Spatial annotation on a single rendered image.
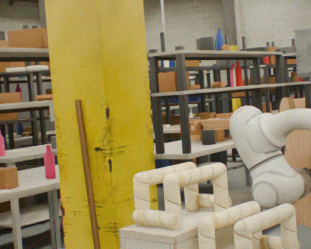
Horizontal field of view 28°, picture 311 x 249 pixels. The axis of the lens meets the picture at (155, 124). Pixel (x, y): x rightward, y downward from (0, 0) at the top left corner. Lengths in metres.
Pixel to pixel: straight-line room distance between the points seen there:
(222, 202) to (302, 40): 0.71
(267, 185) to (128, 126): 0.86
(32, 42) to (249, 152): 2.12
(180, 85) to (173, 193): 3.40
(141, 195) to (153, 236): 0.10
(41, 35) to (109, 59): 1.32
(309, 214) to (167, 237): 0.93
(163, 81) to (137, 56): 2.26
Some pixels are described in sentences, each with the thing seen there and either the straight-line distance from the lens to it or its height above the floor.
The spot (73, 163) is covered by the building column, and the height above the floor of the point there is 1.13.
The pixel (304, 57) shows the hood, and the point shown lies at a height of 1.44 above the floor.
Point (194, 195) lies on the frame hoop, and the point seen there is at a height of 1.14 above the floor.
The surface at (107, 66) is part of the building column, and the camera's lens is 2.30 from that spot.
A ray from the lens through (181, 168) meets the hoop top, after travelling 1.39.
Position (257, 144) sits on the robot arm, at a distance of 1.69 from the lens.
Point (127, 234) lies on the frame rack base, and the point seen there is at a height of 1.09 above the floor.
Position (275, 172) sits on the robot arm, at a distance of 1.69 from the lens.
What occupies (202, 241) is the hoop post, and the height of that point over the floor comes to 1.09.
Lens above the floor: 1.38
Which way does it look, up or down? 3 degrees down
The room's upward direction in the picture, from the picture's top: 4 degrees counter-clockwise
